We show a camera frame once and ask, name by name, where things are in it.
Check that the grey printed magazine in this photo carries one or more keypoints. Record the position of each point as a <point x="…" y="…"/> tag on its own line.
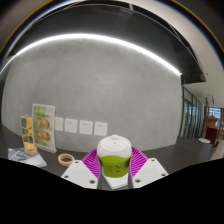
<point x="26" y="158"/>

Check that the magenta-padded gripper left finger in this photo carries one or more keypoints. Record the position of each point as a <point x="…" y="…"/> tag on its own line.
<point x="78" y="173"/>

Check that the beige tape roll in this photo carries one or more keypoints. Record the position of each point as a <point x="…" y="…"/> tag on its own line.
<point x="60" y="161"/>

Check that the blank white wall plate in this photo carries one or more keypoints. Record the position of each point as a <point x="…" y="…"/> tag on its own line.
<point x="59" y="124"/>

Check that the green and white charger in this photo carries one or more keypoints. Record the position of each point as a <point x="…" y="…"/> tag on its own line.
<point x="114" y="146"/>

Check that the black-framed glass doors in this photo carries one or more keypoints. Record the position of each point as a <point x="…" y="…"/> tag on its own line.
<point x="191" y="116"/>

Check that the curved ceiling light strip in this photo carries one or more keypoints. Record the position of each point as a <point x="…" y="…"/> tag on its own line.
<point x="83" y="35"/>

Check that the large acrylic menu stand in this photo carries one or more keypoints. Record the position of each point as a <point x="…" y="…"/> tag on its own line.
<point x="43" y="126"/>

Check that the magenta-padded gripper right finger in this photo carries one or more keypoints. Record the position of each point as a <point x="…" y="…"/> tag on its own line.
<point x="150" y="171"/>

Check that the small wooden-base menu stand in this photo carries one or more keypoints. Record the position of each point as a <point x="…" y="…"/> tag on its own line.
<point x="26" y="133"/>

